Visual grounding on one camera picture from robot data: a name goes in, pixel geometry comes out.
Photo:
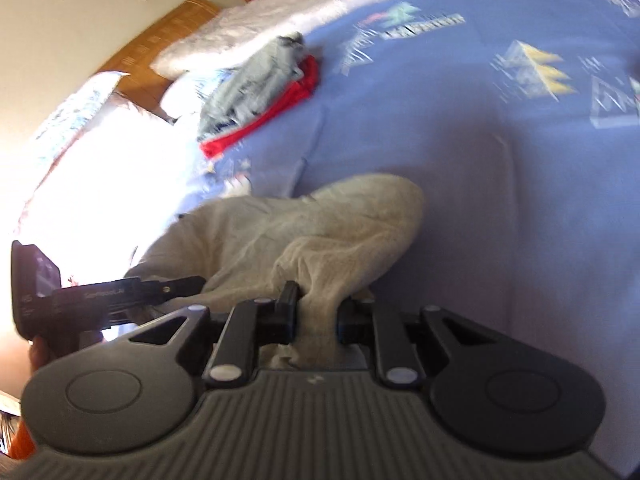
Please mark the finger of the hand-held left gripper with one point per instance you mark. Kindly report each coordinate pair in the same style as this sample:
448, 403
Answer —
175, 287

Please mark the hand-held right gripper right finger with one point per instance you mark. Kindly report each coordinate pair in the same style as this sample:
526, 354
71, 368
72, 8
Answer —
345, 325

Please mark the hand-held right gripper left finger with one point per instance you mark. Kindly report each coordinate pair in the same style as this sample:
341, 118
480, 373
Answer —
289, 310

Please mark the grey pants with blue waistband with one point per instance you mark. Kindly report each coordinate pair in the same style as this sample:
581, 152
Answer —
310, 230

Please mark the person's left hand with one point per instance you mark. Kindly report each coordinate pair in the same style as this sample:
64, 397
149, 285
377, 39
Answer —
39, 357

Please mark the orange object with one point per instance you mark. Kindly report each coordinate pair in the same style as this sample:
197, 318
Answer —
22, 435

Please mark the white printed pillow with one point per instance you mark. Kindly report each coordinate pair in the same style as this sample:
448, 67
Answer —
75, 125

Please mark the blue printed blanket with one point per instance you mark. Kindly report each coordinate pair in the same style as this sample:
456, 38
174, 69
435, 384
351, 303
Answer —
475, 160

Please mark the folded red garment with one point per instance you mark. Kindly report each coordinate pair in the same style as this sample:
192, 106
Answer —
290, 97

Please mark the wooden headboard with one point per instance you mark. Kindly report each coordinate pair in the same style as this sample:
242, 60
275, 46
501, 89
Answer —
155, 45

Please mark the white quilted pillow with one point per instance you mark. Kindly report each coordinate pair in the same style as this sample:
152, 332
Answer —
300, 15

